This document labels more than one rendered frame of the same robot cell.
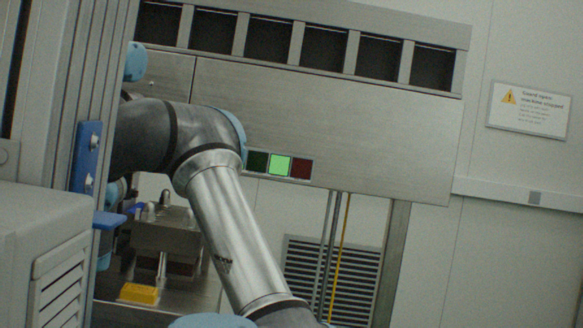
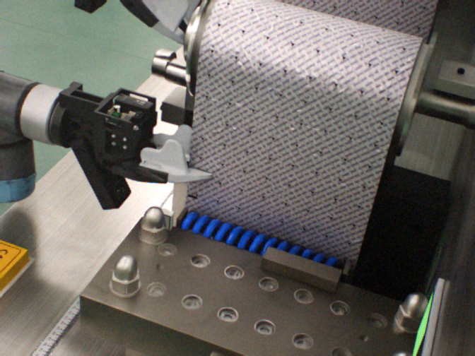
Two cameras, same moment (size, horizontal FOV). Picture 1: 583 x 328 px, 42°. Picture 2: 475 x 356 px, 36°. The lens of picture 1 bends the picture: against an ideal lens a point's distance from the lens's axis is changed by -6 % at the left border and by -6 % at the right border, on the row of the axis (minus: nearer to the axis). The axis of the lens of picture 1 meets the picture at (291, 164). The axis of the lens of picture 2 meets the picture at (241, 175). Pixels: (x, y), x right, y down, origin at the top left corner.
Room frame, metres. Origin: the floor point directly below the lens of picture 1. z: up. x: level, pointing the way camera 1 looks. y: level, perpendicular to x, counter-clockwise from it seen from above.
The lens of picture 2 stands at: (2.10, -0.32, 1.64)
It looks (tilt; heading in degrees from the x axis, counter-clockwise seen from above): 36 degrees down; 108
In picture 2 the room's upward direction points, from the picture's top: 8 degrees clockwise
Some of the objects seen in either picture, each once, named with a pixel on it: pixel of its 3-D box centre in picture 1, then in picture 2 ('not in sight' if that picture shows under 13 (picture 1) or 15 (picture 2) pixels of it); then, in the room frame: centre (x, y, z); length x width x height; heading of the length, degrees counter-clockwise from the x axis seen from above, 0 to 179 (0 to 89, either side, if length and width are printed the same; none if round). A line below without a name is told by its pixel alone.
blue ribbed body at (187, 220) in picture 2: (135, 212); (261, 247); (1.92, 0.36, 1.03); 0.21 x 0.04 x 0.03; 3
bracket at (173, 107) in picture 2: not in sight; (183, 150); (1.75, 0.47, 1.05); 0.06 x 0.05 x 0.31; 3
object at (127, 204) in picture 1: (132, 176); (278, 184); (1.92, 0.38, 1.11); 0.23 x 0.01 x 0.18; 3
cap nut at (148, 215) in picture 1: (148, 211); (153, 222); (1.79, 0.31, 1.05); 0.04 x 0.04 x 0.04
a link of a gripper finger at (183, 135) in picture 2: not in sight; (186, 145); (1.79, 0.39, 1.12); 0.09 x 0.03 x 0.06; 4
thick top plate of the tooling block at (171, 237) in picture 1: (174, 226); (264, 323); (1.96, 0.26, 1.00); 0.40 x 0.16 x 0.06; 3
